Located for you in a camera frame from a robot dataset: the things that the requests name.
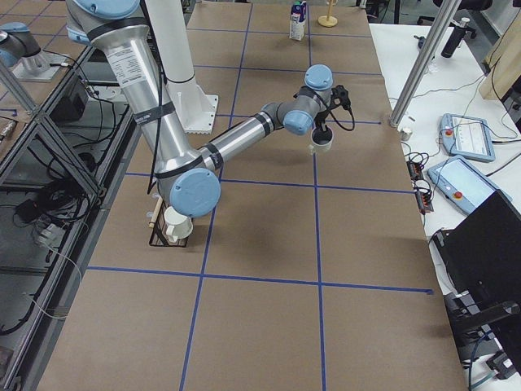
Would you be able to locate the white pitcher in rack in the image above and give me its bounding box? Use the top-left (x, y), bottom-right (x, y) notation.
top-left (164, 206), bottom-right (193, 243)

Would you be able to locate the aluminium frame post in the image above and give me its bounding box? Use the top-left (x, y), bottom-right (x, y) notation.
top-left (389, 0), bottom-right (462, 128)

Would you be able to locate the blue white milk carton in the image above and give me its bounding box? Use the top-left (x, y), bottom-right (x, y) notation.
top-left (289, 1), bottom-right (307, 41)

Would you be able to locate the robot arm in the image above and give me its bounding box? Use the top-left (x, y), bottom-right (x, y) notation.
top-left (1, 22), bottom-right (58, 82)
top-left (66, 1), bottom-right (333, 217)

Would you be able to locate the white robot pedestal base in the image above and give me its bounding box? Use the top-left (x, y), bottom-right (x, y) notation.
top-left (145, 0), bottom-right (219, 134)

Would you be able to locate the black wire dish rack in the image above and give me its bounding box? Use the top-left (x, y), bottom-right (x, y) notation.
top-left (147, 193), bottom-right (194, 248)

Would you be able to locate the black power strip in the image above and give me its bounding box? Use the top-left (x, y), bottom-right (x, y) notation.
top-left (406, 161), bottom-right (434, 215)

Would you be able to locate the small metal cylinder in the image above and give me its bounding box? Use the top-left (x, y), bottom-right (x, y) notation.
top-left (399, 127), bottom-right (413, 142)

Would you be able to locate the black laptop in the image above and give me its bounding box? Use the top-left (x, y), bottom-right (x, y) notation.
top-left (433, 191), bottom-right (520, 369)

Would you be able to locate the wooden mug tree stand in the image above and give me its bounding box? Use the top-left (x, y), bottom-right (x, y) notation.
top-left (317, 0), bottom-right (338, 28)

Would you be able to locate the white plastic mug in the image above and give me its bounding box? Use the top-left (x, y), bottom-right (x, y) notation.
top-left (308, 126), bottom-right (334, 155)

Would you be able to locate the teach pendant far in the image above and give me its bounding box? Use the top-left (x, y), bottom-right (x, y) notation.
top-left (439, 113), bottom-right (496, 163)

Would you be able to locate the teach pendant near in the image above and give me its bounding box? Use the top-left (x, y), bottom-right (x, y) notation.
top-left (427, 156), bottom-right (513, 215)

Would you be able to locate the teach pendant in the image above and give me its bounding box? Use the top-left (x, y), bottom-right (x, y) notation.
top-left (427, 156), bottom-right (513, 215)
top-left (439, 113), bottom-right (496, 163)

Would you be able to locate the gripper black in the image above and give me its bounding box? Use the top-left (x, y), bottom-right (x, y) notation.
top-left (313, 109), bottom-right (332, 141)

